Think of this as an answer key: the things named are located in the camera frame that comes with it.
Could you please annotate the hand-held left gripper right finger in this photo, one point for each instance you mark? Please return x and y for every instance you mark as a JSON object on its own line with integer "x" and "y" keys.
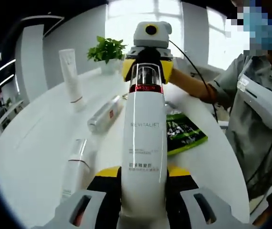
{"x": 183, "y": 190}

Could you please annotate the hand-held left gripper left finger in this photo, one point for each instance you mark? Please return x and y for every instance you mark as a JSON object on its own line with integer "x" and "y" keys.
{"x": 97, "y": 188}

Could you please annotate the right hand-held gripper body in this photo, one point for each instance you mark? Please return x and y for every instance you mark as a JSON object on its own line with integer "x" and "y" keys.
{"x": 151, "y": 40}

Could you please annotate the white red-banded pump skincare bottle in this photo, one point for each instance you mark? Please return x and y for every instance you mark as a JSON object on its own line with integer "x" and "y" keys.
{"x": 75, "y": 167}

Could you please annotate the clear red-square skincare bottle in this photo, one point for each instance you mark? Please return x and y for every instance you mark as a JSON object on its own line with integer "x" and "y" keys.
{"x": 104, "y": 114}

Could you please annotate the green and black skincare sachet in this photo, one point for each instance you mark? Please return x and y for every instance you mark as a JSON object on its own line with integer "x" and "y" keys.
{"x": 185, "y": 136}

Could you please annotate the white skincare tube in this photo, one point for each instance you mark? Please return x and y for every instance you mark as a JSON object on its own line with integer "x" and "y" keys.
{"x": 72, "y": 81}

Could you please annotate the large white clear-capped skincare bottle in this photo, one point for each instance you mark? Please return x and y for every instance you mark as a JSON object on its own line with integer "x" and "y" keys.
{"x": 143, "y": 143}

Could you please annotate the green potted plant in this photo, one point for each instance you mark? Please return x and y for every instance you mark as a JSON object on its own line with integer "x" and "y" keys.
{"x": 107, "y": 50}

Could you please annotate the person's grey shirt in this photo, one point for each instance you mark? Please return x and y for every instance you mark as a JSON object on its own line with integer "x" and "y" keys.
{"x": 245, "y": 143}

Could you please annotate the white worn device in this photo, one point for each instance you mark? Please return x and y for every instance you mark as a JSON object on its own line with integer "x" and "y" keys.
{"x": 262, "y": 100}

